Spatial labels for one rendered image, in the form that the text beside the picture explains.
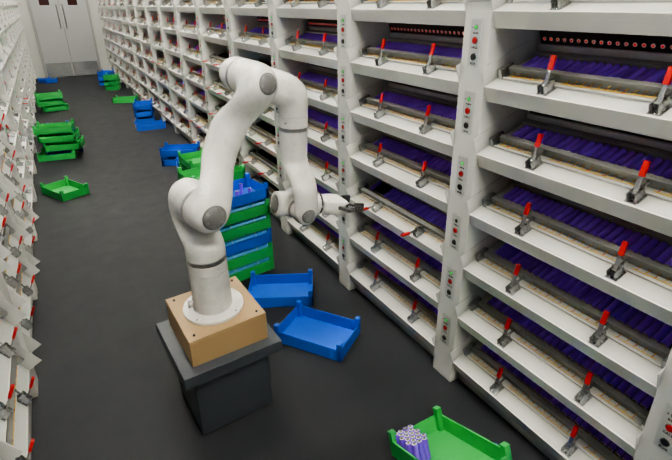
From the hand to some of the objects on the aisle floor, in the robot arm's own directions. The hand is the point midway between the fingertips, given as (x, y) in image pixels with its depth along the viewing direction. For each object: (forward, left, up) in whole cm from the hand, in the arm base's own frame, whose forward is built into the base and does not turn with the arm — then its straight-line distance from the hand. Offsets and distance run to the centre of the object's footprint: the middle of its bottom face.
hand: (354, 203), depth 172 cm
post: (+21, +36, -63) cm, 75 cm away
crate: (-1, -70, -52) cm, 88 cm away
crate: (-20, +39, -62) cm, 76 cm away
